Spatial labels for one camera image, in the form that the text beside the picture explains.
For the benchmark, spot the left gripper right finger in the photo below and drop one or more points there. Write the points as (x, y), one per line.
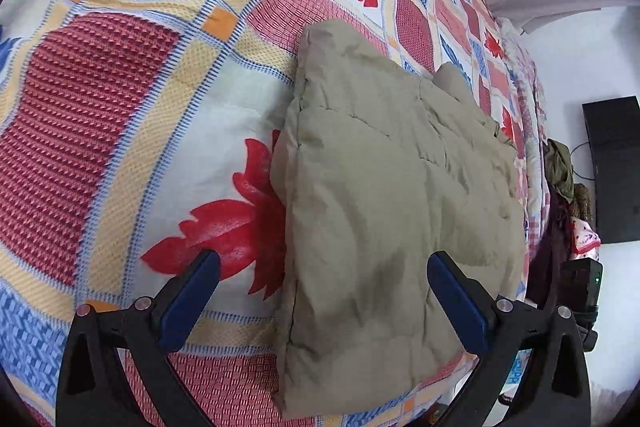
(554, 390)

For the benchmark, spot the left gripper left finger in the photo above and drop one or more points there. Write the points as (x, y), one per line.
(92, 386)

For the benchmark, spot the khaki puffer jacket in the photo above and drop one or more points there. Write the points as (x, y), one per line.
(377, 169)

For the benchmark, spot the pink strawberry print cloth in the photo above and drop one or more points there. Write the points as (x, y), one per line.
(585, 241)

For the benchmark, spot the dark maroon garment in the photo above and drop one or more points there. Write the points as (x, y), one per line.
(553, 250)

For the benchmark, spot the blue Freshippo bag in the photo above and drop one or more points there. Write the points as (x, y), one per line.
(515, 375)

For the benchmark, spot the leopard print garment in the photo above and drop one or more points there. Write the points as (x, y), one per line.
(582, 205)

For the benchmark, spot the olive green garment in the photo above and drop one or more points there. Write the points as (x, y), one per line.
(558, 169)

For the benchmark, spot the pink floral folded blanket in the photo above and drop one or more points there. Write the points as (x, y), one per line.
(530, 101)

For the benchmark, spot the leaf patchwork bed quilt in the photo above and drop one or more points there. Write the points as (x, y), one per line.
(131, 127)

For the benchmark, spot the black wall monitor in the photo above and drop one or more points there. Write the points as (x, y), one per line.
(613, 136)

